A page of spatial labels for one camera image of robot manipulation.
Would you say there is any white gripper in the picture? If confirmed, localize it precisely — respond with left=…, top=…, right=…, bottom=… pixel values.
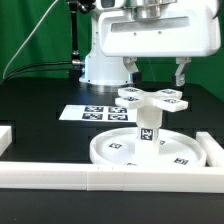
left=99, top=10, right=221, bottom=87

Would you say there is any white cross table base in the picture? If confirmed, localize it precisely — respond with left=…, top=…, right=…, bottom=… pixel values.
left=115, top=87, right=188, bottom=112

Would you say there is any white round table top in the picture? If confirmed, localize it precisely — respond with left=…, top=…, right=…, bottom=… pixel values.
left=89, top=127, right=206, bottom=168

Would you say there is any white marker sheet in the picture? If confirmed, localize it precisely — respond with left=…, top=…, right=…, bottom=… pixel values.
left=59, top=105, right=137, bottom=122

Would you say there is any white right fence bar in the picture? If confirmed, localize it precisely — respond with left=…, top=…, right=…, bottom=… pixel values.
left=196, top=132, right=224, bottom=167

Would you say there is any white fence bar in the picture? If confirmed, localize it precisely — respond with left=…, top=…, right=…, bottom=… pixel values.
left=196, top=132, right=224, bottom=167
left=0, top=162, right=224, bottom=193

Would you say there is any white left fence block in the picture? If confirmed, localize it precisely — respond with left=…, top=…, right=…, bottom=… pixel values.
left=0, top=126, right=12, bottom=156

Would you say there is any white front fence bar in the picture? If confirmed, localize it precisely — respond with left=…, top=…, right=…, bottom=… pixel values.
left=0, top=162, right=224, bottom=193

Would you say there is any black cable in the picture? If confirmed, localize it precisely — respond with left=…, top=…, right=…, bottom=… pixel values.
left=0, top=61, right=74, bottom=84

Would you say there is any grey cable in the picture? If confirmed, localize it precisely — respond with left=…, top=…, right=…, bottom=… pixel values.
left=1, top=0, right=60, bottom=80

